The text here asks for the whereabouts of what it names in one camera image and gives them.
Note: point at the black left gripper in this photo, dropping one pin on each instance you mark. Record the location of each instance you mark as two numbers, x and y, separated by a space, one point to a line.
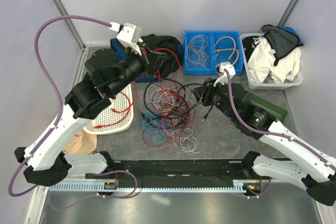
154 62

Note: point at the black blue jacket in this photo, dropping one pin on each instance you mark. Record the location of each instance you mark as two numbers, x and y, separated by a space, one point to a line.
166 44

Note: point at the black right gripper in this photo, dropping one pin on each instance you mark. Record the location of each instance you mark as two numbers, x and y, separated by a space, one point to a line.
202 94

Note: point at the black cable teal connector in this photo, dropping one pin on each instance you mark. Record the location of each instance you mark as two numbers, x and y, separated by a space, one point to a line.
175 116

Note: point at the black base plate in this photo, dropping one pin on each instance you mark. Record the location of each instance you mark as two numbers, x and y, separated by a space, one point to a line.
188 172

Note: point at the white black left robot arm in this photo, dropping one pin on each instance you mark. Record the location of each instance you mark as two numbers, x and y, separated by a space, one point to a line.
106 76

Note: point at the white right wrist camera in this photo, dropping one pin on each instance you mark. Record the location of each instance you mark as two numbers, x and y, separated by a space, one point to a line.
226 71

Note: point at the grey black cloth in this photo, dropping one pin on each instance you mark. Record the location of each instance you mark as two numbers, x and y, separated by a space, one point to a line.
282 42

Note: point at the white cloth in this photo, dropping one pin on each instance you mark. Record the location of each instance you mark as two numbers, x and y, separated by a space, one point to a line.
261 62

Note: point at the slotted cable duct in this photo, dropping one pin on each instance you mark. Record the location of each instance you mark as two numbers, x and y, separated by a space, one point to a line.
102 187

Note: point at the blue plastic bin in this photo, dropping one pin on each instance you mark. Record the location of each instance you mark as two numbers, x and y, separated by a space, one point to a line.
204 50

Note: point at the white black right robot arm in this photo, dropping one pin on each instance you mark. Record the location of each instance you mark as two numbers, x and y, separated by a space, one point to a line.
313 171

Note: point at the beige bucket hat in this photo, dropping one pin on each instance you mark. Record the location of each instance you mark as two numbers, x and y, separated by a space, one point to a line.
82 143

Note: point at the white perforated basket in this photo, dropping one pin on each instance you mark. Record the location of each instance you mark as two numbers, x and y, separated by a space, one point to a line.
117 117

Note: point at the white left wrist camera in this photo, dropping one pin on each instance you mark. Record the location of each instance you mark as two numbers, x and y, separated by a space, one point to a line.
129 35

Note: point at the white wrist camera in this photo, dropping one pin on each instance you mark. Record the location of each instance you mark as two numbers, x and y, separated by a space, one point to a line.
129 35
226 71

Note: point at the grey laundry basket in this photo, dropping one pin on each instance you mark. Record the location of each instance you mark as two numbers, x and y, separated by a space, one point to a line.
268 84

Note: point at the green plastic tray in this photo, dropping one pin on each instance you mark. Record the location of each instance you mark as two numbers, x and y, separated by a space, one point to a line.
278 112

